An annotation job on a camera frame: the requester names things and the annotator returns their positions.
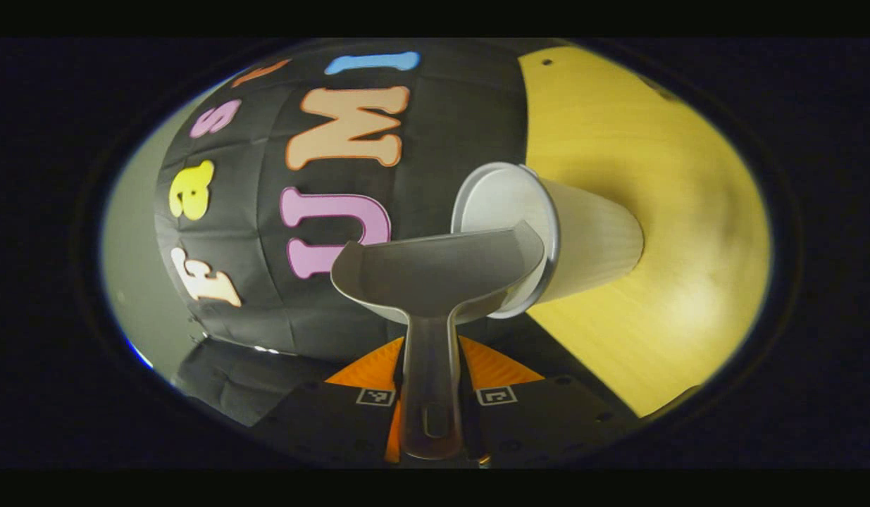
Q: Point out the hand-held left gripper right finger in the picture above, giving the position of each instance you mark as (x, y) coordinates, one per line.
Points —
(547, 422)

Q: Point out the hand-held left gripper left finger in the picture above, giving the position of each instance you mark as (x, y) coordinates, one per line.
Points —
(322, 426)

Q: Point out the grey plastic dustpan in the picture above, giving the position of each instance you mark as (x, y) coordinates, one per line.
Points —
(434, 274)

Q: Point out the white ribbed garbage bin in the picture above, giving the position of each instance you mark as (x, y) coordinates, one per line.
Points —
(589, 239)

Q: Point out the wooden desktop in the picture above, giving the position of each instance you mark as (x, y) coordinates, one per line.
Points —
(653, 176)

